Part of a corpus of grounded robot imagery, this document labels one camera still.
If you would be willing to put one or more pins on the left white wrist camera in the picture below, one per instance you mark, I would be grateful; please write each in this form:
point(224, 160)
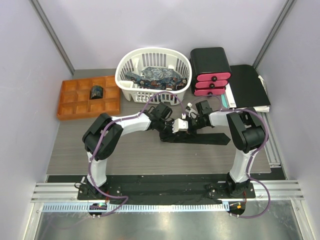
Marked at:
point(180, 124)

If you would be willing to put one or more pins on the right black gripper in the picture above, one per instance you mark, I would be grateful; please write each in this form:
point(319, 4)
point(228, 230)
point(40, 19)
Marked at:
point(190, 129)

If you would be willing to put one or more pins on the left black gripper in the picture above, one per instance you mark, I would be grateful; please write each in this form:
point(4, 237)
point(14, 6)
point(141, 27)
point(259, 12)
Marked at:
point(169, 136)

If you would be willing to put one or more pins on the black folder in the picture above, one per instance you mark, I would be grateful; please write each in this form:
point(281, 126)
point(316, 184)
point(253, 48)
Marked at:
point(242, 70)

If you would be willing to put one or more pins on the white plastic basket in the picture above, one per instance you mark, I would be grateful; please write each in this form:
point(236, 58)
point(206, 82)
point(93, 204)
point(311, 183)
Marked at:
point(141, 58)

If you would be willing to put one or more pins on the white teal book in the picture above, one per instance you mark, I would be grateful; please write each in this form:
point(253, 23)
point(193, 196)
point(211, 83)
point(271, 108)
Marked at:
point(246, 92)

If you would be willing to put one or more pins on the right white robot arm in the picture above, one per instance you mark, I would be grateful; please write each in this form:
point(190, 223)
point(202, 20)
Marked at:
point(249, 134)

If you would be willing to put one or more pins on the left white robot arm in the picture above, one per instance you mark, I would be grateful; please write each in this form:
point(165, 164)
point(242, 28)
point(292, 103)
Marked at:
point(102, 137)

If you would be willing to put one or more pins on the black pink drawer box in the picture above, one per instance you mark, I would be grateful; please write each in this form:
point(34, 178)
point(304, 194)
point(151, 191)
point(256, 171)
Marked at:
point(210, 71)

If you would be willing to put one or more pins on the rolled dark patterned tie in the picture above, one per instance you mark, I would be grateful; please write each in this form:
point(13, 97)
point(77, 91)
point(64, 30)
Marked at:
point(96, 92)

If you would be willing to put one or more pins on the black tie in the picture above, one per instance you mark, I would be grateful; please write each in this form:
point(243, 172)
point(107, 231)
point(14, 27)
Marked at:
point(183, 137)

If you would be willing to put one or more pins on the orange wooden compartment tray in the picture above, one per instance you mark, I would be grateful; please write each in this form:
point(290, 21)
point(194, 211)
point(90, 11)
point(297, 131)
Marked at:
point(75, 100)

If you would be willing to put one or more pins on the aluminium rail frame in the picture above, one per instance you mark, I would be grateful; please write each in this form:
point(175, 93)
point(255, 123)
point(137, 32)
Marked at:
point(62, 197)

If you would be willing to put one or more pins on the floral patterned ties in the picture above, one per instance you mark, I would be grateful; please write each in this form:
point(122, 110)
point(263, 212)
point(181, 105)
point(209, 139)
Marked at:
point(157, 78)

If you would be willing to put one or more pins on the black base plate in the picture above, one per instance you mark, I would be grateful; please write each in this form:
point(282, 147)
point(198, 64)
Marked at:
point(164, 190)

